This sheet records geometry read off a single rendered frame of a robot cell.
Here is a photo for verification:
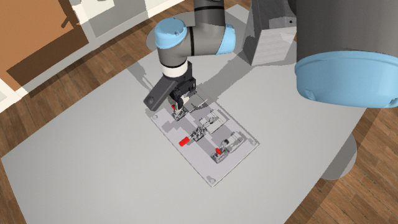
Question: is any red-handled toggle clamp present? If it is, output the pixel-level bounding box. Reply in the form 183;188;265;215
179;116;215;146

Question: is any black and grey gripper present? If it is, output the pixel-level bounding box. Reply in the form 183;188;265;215
162;61;196;112

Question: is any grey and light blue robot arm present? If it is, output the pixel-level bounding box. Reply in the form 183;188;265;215
143;0;398;111

